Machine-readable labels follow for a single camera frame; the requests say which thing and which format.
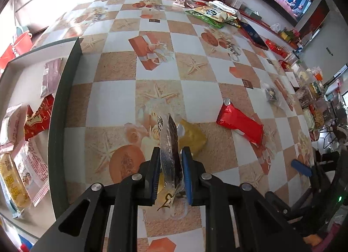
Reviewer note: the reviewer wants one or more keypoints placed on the low white cabinet red top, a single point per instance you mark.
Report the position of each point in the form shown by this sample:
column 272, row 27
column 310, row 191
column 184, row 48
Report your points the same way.
column 261, row 20

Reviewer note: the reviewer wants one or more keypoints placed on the printed tablecloth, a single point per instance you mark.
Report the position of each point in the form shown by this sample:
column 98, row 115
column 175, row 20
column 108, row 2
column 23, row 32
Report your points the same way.
column 198, row 99

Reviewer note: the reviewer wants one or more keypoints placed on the yellow cake packet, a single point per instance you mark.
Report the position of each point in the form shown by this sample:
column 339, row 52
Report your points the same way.
column 13, row 186

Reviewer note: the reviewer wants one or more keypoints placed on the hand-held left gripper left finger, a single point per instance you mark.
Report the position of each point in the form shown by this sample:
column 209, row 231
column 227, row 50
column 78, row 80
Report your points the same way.
column 155, row 181

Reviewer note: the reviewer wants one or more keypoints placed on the red patterned snack packets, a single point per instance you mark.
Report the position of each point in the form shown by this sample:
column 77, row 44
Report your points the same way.
column 276, row 47

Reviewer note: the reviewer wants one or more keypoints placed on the small white plastic bag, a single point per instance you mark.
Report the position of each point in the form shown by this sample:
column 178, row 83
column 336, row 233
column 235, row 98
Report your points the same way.
column 276, row 28

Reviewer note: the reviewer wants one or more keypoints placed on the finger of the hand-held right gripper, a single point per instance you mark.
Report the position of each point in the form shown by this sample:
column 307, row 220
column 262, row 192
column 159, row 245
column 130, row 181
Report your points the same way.
column 300, row 167

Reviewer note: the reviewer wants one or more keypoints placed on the pink printed snack packet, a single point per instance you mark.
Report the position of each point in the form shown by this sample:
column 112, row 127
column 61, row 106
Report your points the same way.
column 32, row 170

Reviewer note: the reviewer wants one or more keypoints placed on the black chair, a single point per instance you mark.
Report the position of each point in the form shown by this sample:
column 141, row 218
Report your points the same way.
column 333, row 137

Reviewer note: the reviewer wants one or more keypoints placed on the glass jar of dried goods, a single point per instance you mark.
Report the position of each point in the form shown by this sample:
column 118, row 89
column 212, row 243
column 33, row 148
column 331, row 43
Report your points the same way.
column 304, row 95

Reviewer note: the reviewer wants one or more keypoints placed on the grey box white inside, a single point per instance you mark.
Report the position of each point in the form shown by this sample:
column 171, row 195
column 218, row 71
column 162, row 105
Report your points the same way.
column 64, row 132

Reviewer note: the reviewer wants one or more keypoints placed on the orange red snack packet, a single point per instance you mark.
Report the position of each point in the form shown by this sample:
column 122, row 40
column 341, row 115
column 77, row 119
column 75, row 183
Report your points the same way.
column 198, row 4

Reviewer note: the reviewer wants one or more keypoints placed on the dark blue snack packet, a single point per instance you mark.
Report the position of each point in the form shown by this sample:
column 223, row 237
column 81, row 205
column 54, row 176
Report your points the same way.
column 252, row 35

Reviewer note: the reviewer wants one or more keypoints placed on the green and white snack packet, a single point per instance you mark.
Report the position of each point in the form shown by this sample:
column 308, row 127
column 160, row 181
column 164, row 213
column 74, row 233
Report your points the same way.
column 209, row 13

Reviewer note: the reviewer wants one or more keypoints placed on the yellow snack packet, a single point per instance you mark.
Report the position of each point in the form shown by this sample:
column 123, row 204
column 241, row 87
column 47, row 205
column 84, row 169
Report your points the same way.
column 193, row 137

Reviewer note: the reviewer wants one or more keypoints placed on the red gold snack packet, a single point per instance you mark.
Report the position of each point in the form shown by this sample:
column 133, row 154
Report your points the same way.
column 38, row 121

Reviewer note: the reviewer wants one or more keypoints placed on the silver clear snack packet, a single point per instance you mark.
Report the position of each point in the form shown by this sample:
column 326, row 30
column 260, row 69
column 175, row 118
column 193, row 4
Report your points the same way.
column 170, row 156

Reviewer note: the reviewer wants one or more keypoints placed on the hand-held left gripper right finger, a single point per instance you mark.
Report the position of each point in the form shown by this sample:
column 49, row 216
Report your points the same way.
column 187, row 178

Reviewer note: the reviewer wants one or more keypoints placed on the pink silver snack packet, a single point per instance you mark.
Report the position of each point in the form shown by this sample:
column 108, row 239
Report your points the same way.
column 51, row 77

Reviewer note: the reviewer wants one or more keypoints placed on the clear packet of dark snacks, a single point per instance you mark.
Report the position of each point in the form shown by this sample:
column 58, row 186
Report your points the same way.
column 272, row 94

